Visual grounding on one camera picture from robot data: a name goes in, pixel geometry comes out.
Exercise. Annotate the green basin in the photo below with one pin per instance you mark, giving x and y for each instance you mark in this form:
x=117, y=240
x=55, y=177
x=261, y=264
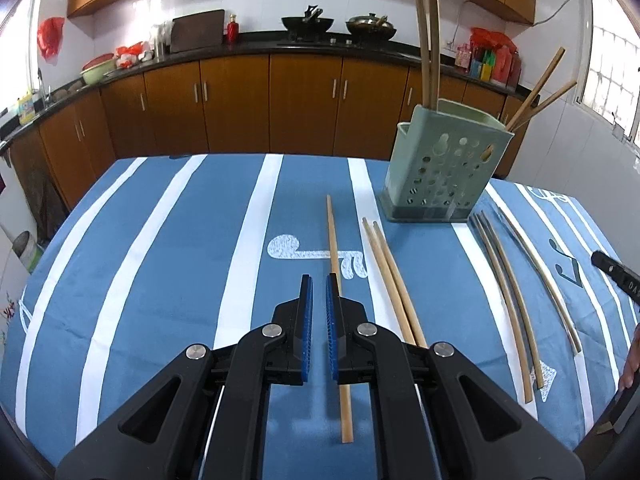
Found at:
x=97, y=72

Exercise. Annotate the dark pan with lid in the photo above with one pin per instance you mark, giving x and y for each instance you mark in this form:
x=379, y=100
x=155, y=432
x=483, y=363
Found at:
x=370, y=26

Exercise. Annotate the metal faucet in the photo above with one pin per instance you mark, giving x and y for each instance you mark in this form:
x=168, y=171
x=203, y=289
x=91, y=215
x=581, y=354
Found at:
x=42, y=87

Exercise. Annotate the red bottle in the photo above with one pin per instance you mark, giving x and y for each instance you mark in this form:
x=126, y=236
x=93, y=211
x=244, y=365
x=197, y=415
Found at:
x=232, y=32

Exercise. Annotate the wooden chopstick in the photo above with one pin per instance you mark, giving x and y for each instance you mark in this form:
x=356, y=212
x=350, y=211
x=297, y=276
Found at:
x=332, y=240
x=502, y=310
x=535, y=87
x=433, y=45
x=423, y=50
x=400, y=285
x=387, y=280
x=542, y=280
x=545, y=105
x=515, y=305

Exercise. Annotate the wooden base cabinets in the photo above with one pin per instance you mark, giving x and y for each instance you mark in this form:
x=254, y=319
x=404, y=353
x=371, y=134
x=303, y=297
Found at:
x=235, y=105

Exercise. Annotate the blue white striped tablecloth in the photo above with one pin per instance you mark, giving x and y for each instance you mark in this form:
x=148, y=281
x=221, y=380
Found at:
x=175, y=285

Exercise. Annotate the person's right hand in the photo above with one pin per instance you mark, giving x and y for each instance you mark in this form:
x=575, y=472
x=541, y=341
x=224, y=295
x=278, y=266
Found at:
x=630, y=360

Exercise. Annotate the grey round container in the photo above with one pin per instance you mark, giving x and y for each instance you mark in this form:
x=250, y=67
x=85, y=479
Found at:
x=26, y=251

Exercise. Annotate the pink bottle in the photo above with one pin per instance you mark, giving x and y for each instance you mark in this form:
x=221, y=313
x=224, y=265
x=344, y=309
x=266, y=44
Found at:
x=464, y=57

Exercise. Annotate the clear glass cups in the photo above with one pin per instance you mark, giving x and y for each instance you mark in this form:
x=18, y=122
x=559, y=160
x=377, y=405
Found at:
x=160, y=40

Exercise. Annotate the black wok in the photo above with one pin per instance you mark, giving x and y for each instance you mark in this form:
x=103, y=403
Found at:
x=307, y=22

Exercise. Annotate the black kitchen countertop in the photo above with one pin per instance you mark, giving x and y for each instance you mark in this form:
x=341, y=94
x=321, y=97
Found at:
x=260, y=46

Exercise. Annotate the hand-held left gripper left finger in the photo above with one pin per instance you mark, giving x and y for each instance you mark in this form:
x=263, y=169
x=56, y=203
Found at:
x=306, y=330

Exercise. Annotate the barred glass window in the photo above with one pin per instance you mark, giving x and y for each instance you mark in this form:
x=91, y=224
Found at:
x=610, y=60

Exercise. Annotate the dark cutting board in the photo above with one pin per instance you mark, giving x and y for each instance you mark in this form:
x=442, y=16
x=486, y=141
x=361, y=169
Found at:
x=197, y=32

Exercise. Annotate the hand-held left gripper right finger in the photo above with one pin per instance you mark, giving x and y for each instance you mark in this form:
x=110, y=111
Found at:
x=332, y=330

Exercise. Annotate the large red jug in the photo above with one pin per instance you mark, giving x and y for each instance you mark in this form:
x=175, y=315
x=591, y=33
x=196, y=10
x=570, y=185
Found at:
x=515, y=67
x=502, y=67

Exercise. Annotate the yellow detergent bottle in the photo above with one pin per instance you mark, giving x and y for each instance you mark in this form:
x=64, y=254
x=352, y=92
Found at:
x=26, y=110

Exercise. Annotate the black gas stove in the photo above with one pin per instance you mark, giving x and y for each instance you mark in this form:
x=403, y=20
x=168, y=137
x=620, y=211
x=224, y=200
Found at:
x=335, y=40

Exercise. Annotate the red and white plastic bag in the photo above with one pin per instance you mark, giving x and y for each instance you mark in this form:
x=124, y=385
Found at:
x=131, y=55

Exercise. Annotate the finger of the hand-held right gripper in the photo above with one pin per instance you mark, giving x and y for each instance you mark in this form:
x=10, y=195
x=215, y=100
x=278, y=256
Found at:
x=617, y=275

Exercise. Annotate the sliding glass window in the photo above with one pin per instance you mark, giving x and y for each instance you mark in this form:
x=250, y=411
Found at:
x=17, y=50

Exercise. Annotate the green perforated utensil holder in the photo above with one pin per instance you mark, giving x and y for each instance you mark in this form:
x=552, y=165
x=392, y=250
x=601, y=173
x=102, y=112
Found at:
x=440, y=180

